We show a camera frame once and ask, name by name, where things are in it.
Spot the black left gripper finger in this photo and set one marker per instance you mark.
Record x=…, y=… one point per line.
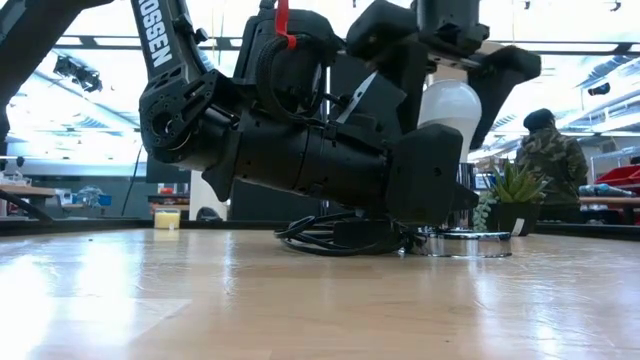
x=467, y=199

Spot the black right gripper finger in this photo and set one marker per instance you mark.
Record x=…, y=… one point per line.
x=410, y=90
x=487, y=100

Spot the chrome lamp base with socket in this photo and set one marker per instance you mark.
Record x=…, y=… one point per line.
x=475, y=235

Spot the white lightbulb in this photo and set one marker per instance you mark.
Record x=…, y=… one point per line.
x=450, y=110

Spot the potted succulent plant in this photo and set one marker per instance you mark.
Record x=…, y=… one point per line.
x=512, y=217

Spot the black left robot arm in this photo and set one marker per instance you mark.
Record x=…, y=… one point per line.
x=160, y=50

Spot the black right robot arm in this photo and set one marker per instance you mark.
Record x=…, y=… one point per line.
x=450, y=20

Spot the person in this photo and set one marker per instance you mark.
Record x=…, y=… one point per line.
x=552, y=155

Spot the small black ceiling fixture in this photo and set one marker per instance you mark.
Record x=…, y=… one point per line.
x=599, y=89

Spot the wooden workbench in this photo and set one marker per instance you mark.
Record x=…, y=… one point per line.
x=615, y=200

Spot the white cylindrical container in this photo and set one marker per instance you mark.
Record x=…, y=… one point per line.
x=200, y=200

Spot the red storage bin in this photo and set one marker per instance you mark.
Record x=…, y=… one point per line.
x=622, y=176

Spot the black monitor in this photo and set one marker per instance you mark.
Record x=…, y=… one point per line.
x=167, y=172

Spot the small yellow candle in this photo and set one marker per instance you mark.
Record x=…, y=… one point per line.
x=167, y=220

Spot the blue crate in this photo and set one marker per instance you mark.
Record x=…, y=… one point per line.
x=105, y=200

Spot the wooden side table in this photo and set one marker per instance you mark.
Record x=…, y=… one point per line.
x=25, y=190

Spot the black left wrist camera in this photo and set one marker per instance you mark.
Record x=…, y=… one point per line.
x=300, y=80

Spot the black frame clamp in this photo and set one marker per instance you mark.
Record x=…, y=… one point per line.
x=209, y=216

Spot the black overhead rig camera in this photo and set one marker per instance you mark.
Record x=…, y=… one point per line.
x=80, y=75

